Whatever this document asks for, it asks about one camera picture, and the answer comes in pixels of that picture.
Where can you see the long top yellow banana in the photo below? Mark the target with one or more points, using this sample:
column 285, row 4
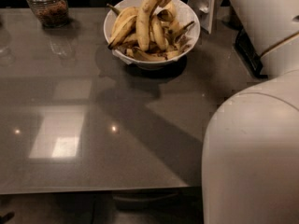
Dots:
column 143, row 23

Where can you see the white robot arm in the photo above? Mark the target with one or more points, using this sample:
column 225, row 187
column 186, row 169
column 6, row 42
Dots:
column 250, row 158

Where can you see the curved back yellow banana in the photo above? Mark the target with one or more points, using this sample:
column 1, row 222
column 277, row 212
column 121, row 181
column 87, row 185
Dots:
column 168, row 13

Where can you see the middle yellow banana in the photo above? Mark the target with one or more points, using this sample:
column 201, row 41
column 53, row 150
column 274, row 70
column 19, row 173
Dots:
column 158, row 33

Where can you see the white stand behind bowl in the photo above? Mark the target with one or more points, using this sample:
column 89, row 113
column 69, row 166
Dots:
column 205, row 11

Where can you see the right brown-tipped banana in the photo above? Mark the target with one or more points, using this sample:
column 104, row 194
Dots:
column 175, row 30

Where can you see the left inner yellow banana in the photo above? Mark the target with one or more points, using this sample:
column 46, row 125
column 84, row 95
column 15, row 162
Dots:
column 122, row 15

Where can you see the left outer yellow banana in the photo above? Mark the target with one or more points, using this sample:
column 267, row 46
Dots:
column 123, row 30

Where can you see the bottom front yellow banana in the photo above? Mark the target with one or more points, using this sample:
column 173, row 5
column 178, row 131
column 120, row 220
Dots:
column 145, row 57

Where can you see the white ceramic bowl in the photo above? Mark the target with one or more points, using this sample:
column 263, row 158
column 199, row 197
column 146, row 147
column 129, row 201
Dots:
column 190, row 31

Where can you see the left glass jar with granola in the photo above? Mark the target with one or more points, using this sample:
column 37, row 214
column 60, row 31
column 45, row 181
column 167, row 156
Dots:
column 51, row 13

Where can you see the black wire napkin holder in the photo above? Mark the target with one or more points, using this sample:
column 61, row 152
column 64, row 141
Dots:
column 248, row 54

